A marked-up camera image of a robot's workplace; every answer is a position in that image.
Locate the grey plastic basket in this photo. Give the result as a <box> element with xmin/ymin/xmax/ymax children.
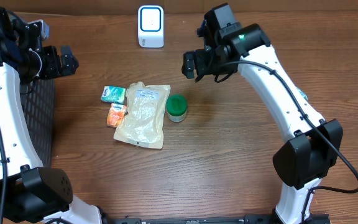
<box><xmin>0</xmin><ymin>77</ymin><xmax>56</xmax><ymax>184</ymax></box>

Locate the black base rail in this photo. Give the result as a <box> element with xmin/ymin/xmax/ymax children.
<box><xmin>112</xmin><ymin>213</ymin><xmax>332</xmax><ymax>224</ymax></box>

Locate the green tissue packet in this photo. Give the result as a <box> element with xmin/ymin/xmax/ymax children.
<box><xmin>101</xmin><ymin>86</ymin><xmax>126</xmax><ymax>105</ymax></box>

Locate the orange tissue packet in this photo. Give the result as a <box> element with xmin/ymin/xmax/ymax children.
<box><xmin>106</xmin><ymin>103</ymin><xmax>127</xmax><ymax>128</ymax></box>

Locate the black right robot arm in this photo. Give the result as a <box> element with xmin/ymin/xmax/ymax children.
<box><xmin>181</xmin><ymin>3</ymin><xmax>343</xmax><ymax>223</ymax></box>

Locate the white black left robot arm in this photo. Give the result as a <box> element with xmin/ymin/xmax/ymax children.
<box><xmin>0</xmin><ymin>7</ymin><xmax>109</xmax><ymax>223</ymax></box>

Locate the green lid jar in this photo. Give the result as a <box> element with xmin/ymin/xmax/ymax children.
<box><xmin>166</xmin><ymin>95</ymin><xmax>188</xmax><ymax>123</ymax></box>

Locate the beige pouch bag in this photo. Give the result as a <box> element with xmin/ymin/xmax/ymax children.
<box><xmin>114</xmin><ymin>82</ymin><xmax>171</xmax><ymax>149</ymax></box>

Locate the teal wipes packet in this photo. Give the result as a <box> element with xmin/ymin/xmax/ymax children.
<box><xmin>297</xmin><ymin>88</ymin><xmax>308</xmax><ymax>101</ymax></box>

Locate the white barcode scanner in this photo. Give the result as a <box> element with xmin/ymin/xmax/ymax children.
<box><xmin>137</xmin><ymin>5</ymin><xmax>164</xmax><ymax>48</ymax></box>

